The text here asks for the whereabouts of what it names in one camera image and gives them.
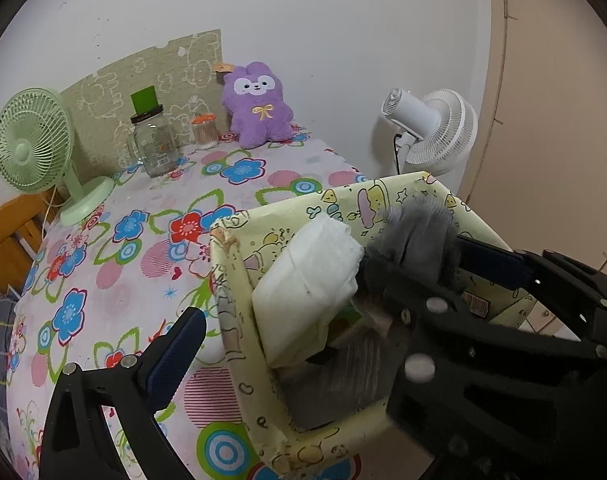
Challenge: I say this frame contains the grey drawstring pouch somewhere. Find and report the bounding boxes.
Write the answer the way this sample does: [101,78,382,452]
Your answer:
[309,198,460,404]

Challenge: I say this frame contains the white pad pack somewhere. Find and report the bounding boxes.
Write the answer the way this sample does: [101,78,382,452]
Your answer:
[252,214,364,368]

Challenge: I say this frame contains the yellow cartoon storage box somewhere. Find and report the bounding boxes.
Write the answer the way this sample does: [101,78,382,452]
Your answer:
[210,172,502,479]

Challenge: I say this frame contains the green orange tissue pack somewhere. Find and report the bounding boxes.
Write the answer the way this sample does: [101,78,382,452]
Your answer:
[329,304,362,334]

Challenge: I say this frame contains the floral tablecloth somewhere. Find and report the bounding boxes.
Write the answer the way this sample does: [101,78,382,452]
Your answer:
[7,129,362,479]

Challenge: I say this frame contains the beige door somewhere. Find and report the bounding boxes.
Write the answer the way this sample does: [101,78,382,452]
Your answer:
[460,0,607,273]

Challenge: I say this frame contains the white standing fan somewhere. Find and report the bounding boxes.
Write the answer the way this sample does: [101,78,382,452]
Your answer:
[381,88,478,177]

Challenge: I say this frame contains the glass mason jar mug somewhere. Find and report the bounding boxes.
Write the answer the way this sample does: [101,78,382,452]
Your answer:
[126,86,180,178]

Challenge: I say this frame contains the green desk fan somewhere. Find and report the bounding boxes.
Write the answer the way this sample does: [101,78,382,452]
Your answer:
[0,87,116,226]

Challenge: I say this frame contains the purple bunny plush toy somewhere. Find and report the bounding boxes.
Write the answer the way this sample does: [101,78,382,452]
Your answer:
[222,62,294,150]

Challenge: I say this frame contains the cotton swab jar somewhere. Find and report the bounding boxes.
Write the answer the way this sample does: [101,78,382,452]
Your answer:
[192,113,218,150]

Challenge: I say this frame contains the green patterned cardboard panel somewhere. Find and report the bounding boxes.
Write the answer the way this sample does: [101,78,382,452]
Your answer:
[61,29,228,182]

